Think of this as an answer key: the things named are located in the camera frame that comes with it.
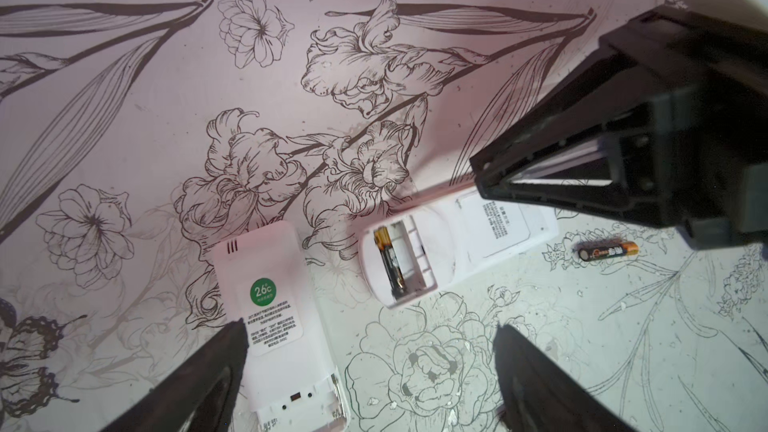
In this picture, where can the AA battery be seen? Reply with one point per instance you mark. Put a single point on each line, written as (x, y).
(385, 246)
(605, 252)

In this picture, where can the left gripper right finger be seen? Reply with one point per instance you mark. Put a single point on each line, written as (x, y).
(539, 396)

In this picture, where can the screwdriver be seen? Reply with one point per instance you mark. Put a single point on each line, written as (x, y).
(433, 193)

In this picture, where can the white remote control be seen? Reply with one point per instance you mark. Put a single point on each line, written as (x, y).
(291, 380)
(446, 241)

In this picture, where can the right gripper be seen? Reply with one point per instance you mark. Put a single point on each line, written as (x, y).
(675, 106)

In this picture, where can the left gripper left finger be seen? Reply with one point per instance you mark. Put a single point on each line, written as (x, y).
(199, 395)

